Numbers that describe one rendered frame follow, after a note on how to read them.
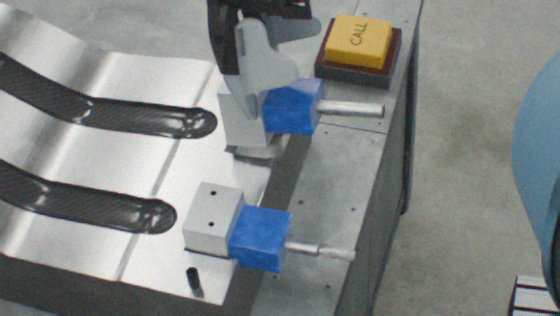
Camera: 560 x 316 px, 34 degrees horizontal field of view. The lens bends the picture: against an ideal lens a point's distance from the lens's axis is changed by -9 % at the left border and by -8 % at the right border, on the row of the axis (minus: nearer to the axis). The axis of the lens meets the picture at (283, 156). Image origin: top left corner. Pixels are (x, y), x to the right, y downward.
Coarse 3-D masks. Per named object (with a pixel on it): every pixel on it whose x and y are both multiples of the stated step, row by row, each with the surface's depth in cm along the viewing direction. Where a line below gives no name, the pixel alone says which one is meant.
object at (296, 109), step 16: (304, 80) 83; (320, 80) 82; (224, 96) 81; (256, 96) 80; (272, 96) 81; (288, 96) 81; (304, 96) 81; (320, 96) 82; (224, 112) 82; (240, 112) 81; (272, 112) 81; (288, 112) 80; (304, 112) 80; (320, 112) 81; (336, 112) 81; (352, 112) 80; (368, 112) 80; (384, 112) 81; (224, 128) 83; (240, 128) 82; (256, 128) 82; (272, 128) 82; (288, 128) 81; (304, 128) 81; (240, 144) 84; (256, 144) 83
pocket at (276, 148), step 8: (280, 136) 89; (288, 136) 88; (272, 144) 89; (280, 144) 87; (232, 152) 88; (240, 152) 88; (248, 152) 88; (256, 152) 88; (264, 152) 88; (272, 152) 88; (280, 152) 86; (280, 160) 86
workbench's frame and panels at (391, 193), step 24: (408, 72) 163; (408, 96) 167; (408, 120) 171; (408, 144) 176; (384, 168) 152; (408, 168) 181; (384, 192) 157; (408, 192) 187; (384, 216) 163; (360, 240) 139; (384, 240) 170; (360, 264) 144; (384, 264) 175; (360, 288) 150; (336, 312) 87; (360, 312) 157
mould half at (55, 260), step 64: (64, 64) 93; (128, 64) 94; (192, 64) 93; (0, 128) 86; (64, 128) 89; (128, 192) 83; (192, 192) 82; (256, 192) 82; (0, 256) 80; (64, 256) 79; (128, 256) 78; (192, 256) 78
